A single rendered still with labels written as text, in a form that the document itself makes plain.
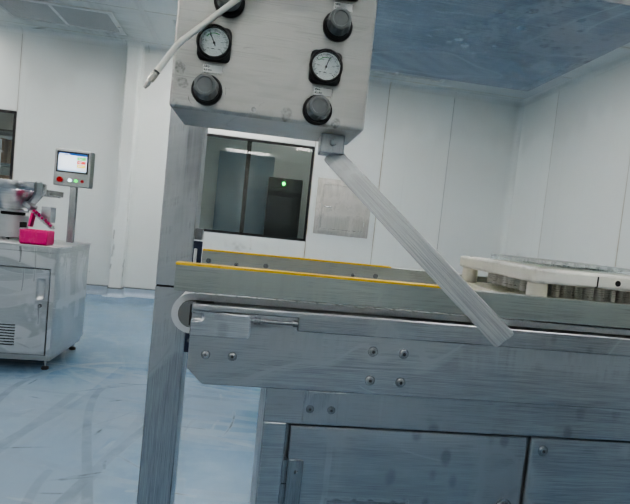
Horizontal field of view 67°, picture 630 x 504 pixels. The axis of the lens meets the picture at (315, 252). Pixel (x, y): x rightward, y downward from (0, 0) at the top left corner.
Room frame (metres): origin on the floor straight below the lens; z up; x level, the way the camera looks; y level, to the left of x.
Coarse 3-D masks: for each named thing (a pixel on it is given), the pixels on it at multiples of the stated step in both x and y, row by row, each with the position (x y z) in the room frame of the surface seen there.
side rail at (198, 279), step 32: (192, 288) 0.56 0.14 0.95; (224, 288) 0.57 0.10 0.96; (256, 288) 0.57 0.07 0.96; (288, 288) 0.58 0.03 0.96; (320, 288) 0.58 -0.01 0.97; (352, 288) 0.59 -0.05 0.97; (384, 288) 0.59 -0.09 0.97; (416, 288) 0.60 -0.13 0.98; (544, 320) 0.62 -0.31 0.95; (576, 320) 0.62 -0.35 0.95; (608, 320) 0.63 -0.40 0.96
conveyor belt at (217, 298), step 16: (176, 304) 0.58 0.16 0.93; (256, 304) 0.59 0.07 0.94; (272, 304) 0.59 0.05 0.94; (288, 304) 0.59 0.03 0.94; (304, 304) 0.60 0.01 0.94; (320, 304) 0.60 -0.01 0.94; (336, 304) 0.61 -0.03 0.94; (176, 320) 0.58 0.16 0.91; (448, 320) 0.62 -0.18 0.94; (464, 320) 0.62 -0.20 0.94; (512, 320) 0.63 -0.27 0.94; (528, 320) 0.64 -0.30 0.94
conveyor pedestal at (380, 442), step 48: (288, 432) 0.64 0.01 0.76; (336, 432) 0.64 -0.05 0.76; (384, 432) 0.65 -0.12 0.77; (432, 432) 0.66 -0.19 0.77; (480, 432) 0.66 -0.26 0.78; (528, 432) 0.67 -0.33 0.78; (576, 432) 0.67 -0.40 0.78; (624, 432) 0.68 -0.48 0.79; (288, 480) 0.63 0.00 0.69; (336, 480) 0.64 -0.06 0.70; (384, 480) 0.65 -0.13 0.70; (432, 480) 0.66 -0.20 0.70; (480, 480) 0.67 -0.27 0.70; (528, 480) 0.68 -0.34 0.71; (576, 480) 0.68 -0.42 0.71; (624, 480) 0.69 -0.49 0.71
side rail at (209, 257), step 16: (208, 256) 0.83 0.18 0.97; (224, 256) 0.83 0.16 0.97; (240, 256) 0.84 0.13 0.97; (256, 256) 0.84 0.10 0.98; (304, 272) 0.85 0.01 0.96; (320, 272) 0.85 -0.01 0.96; (336, 272) 0.86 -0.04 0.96; (352, 272) 0.86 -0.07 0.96; (368, 272) 0.87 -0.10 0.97; (384, 272) 0.87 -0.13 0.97; (400, 272) 0.87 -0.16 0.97; (416, 272) 0.88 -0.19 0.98
